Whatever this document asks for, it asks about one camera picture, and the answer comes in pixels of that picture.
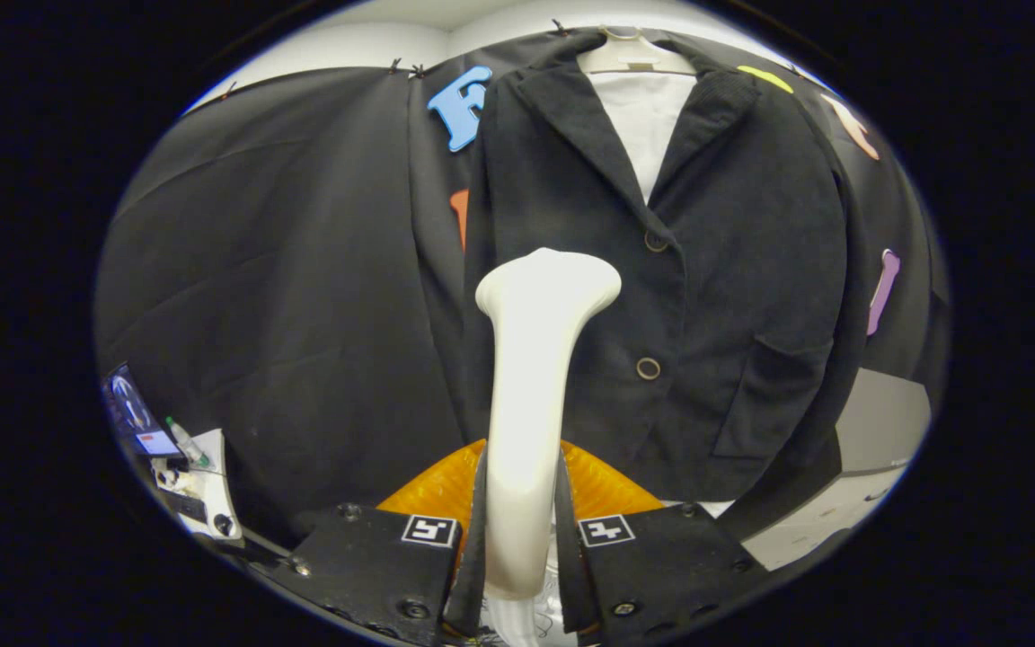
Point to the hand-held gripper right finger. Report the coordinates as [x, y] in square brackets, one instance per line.
[571, 575]

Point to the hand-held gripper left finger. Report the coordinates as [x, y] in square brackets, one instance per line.
[473, 584]

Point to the white garment steamer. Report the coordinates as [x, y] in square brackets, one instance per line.
[526, 386]

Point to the black suit jacket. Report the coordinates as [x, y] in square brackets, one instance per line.
[751, 270]

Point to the grey cabinet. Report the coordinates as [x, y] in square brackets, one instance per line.
[877, 422]

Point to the black backdrop cloth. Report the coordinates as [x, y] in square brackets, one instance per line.
[284, 270]

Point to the dark tablet screen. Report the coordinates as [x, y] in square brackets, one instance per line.
[131, 409]

